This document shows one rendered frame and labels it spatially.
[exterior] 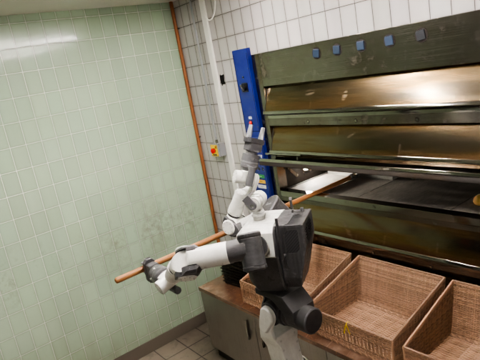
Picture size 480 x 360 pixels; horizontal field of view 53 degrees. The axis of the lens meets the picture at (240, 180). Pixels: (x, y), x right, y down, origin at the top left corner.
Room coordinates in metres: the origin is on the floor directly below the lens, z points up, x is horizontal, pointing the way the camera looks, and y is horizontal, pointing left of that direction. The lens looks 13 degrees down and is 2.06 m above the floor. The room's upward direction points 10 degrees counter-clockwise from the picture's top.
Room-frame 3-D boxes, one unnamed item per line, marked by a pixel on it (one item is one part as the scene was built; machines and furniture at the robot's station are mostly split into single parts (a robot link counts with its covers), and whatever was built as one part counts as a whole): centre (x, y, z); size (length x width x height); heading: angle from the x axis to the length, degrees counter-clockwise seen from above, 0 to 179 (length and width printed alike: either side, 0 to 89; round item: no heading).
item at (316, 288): (2.78, -0.23, 0.72); 0.56 x 0.49 x 0.28; 37
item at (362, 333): (2.30, -0.58, 0.72); 0.56 x 0.49 x 0.28; 35
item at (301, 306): (1.93, -0.11, 1.00); 0.28 x 0.13 x 0.18; 37
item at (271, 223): (1.97, -0.11, 1.27); 0.34 x 0.30 x 0.36; 159
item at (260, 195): (2.00, -0.05, 1.47); 0.10 x 0.07 x 0.09; 159
